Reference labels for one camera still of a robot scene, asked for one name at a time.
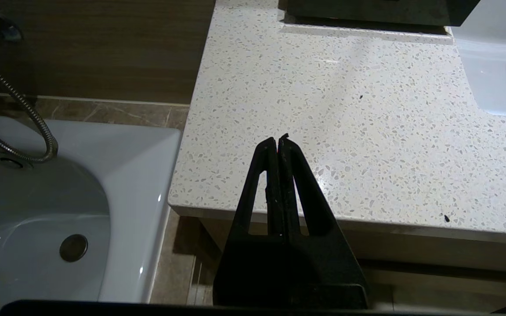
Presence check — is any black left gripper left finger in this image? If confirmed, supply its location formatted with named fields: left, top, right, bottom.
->
left=213, top=137, right=286, bottom=308

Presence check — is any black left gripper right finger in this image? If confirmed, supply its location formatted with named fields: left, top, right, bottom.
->
left=279, top=134, right=368, bottom=308

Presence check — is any black amenity box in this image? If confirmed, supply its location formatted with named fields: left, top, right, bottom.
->
left=286, top=0, right=480, bottom=27

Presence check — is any beige vanity cabinet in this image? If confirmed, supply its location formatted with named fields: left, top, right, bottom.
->
left=198, top=211, right=506, bottom=275

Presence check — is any white bathtub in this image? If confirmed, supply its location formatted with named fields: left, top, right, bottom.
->
left=0, top=115, right=182, bottom=316

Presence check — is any bathtub drain plug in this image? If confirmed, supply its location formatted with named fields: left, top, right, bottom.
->
left=59, top=234, right=89, bottom=263

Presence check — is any bathtub overflow cover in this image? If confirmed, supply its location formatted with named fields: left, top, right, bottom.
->
left=0, top=151, right=32, bottom=171

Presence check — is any white rectangular sink basin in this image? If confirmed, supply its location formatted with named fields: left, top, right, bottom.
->
left=451, top=0, right=506, bottom=118

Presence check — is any metal shower hose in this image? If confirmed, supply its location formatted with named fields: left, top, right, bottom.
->
left=0, top=46, right=59, bottom=164

